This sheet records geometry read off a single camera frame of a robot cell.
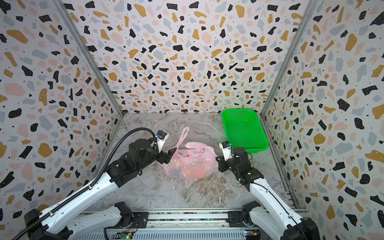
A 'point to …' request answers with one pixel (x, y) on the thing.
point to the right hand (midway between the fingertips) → (215, 155)
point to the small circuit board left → (123, 235)
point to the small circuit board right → (252, 235)
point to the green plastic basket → (244, 128)
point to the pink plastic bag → (197, 161)
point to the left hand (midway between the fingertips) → (169, 141)
